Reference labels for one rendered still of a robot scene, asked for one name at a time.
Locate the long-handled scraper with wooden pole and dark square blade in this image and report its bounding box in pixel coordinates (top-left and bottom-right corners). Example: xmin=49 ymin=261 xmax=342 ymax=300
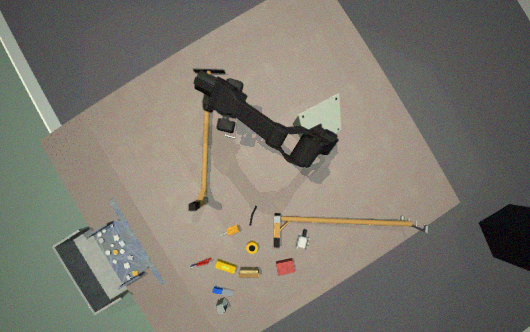
xmin=189 ymin=68 xmax=226 ymax=212

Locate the red square block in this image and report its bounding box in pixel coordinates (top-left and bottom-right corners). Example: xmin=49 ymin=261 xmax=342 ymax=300
xmin=276 ymin=258 xmax=295 ymax=275

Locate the yellow-handled screwdriver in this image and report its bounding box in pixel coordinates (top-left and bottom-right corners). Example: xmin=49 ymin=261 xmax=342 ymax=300
xmin=219 ymin=225 xmax=239 ymax=236

